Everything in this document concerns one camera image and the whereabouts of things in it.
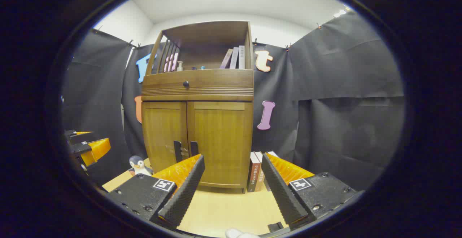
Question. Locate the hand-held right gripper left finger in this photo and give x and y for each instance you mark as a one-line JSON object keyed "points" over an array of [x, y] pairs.
{"points": [[184, 194]]}

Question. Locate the brown book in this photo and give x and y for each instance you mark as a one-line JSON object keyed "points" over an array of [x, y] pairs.
{"points": [[253, 173]]}

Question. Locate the wooden double-door shoe cabinet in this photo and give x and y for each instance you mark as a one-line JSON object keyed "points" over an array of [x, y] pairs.
{"points": [[202, 86]]}

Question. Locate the penguin plush toy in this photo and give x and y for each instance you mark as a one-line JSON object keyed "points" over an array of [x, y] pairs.
{"points": [[139, 166]]}

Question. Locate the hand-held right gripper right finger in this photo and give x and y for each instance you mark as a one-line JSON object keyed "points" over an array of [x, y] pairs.
{"points": [[283, 194]]}

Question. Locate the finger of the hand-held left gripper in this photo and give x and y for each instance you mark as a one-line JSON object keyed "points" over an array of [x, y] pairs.
{"points": [[76, 133], [94, 150]]}

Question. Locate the white and orange book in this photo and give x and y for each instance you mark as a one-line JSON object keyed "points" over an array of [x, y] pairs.
{"points": [[260, 176]]}

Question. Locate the lavender book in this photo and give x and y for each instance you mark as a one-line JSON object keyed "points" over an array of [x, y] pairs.
{"points": [[234, 58]]}

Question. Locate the white pump bottle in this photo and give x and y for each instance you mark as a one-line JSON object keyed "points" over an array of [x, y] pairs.
{"points": [[179, 67]]}

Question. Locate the wooden drawer with black knob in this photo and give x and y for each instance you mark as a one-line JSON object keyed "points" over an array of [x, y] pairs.
{"points": [[216, 83]]}

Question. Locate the black backdrop cloth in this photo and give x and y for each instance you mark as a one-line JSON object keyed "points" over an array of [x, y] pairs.
{"points": [[343, 86]]}

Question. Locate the grey book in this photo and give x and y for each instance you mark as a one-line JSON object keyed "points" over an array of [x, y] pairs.
{"points": [[241, 57]]}

